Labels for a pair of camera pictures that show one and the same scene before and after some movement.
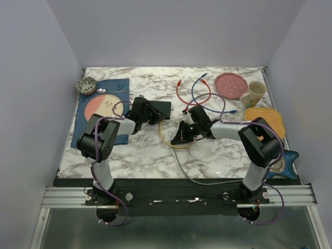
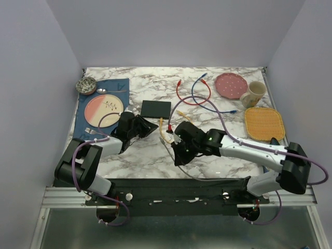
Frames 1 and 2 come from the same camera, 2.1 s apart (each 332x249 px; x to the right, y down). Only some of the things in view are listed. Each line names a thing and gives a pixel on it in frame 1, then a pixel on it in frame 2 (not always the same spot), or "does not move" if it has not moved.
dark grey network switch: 163,108 does not move
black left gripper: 156,118 → 147,126
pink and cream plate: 101,105 does not move
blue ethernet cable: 233,111 does not move
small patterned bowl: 85,85 does not move
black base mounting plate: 176,196 does not move
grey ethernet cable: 192,179 → 161,139
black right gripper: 181,136 → 180,160
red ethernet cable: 204,81 does not move
